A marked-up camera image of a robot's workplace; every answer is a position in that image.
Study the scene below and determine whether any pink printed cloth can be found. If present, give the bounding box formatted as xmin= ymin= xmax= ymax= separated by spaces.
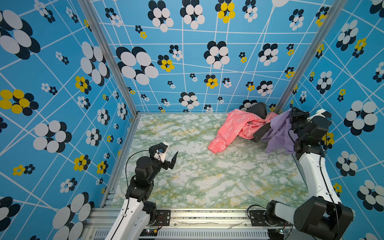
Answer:
xmin=208 ymin=109 xmax=278 ymax=154

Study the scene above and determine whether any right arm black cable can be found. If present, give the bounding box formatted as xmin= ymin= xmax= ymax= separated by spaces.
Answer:
xmin=317 ymin=155 xmax=341 ymax=235

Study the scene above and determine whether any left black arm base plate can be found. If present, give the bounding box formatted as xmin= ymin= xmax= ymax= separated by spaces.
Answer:
xmin=148 ymin=210 xmax=171 ymax=227

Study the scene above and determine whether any black cloth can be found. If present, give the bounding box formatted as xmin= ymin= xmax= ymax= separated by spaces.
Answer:
xmin=247 ymin=103 xmax=271 ymax=143

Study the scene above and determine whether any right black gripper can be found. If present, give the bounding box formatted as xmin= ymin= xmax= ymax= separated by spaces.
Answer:
xmin=291 ymin=106 xmax=311 ymax=143

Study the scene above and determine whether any left aluminium floor rail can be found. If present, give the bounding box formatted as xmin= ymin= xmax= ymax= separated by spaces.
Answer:
xmin=100 ymin=112 xmax=142 ymax=208

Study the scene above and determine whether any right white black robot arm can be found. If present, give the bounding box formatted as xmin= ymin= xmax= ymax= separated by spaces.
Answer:
xmin=265 ymin=107 xmax=354 ymax=240

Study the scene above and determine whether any aluminium corner post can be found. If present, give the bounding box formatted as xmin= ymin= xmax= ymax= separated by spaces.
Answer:
xmin=79 ymin=0 xmax=138 ymax=119
xmin=275 ymin=0 xmax=347 ymax=114

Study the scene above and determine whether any front aluminium rail frame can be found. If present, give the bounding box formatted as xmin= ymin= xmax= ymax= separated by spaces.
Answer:
xmin=80 ymin=207 xmax=343 ymax=240

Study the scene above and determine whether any purple cloth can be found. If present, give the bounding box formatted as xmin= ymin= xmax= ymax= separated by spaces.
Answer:
xmin=262 ymin=110 xmax=298 ymax=154

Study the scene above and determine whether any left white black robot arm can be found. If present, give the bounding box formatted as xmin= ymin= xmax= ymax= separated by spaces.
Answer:
xmin=106 ymin=142 xmax=178 ymax=240

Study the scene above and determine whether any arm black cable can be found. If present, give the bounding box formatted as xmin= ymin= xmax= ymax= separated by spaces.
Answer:
xmin=317 ymin=155 xmax=341 ymax=235
xmin=124 ymin=149 xmax=151 ymax=199

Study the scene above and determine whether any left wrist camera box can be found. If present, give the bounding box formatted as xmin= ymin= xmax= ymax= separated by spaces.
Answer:
xmin=151 ymin=142 xmax=169 ymax=163

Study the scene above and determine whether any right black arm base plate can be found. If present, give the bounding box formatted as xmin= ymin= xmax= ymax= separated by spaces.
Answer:
xmin=248 ymin=210 xmax=290 ymax=228

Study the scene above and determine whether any right aluminium corner post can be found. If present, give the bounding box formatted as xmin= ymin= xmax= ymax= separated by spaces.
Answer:
xmin=275 ymin=0 xmax=347 ymax=114

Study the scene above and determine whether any left aluminium corner post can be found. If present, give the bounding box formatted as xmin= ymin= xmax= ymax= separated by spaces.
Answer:
xmin=79 ymin=0 xmax=138 ymax=119

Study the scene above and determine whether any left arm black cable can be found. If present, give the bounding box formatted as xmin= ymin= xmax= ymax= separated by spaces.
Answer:
xmin=124 ymin=149 xmax=151 ymax=199

